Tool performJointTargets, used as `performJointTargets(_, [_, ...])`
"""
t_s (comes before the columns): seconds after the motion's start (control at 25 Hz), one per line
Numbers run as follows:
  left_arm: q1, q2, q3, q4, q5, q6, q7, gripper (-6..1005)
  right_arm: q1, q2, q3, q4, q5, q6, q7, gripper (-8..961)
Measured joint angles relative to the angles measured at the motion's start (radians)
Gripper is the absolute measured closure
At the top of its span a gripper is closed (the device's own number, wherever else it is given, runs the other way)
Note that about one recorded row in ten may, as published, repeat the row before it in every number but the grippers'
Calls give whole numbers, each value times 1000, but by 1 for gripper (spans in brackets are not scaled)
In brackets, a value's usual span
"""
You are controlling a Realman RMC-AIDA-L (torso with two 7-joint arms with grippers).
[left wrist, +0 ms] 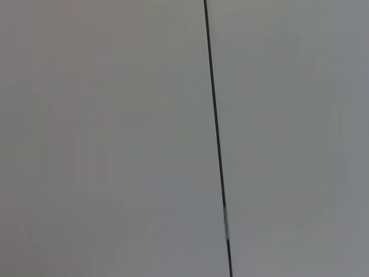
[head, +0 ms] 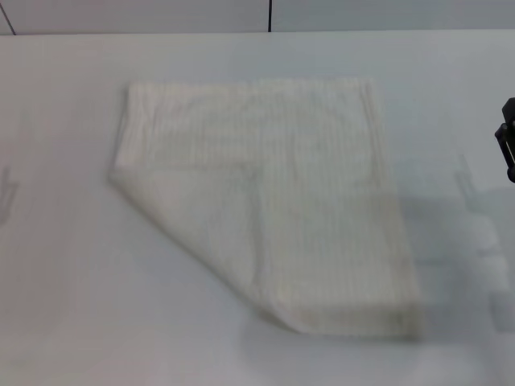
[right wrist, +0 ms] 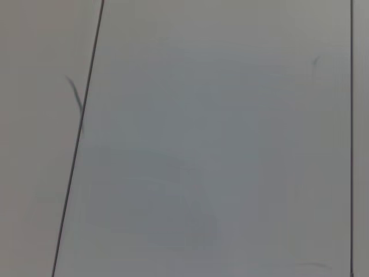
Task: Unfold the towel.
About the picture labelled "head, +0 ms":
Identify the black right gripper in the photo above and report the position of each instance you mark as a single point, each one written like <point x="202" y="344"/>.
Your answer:
<point x="510" y="140"/>

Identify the white ribbed towel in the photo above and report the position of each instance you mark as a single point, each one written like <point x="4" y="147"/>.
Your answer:
<point x="281" y="193"/>

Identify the black vertical wall strip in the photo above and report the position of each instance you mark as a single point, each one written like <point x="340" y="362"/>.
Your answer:
<point x="270" y="16"/>

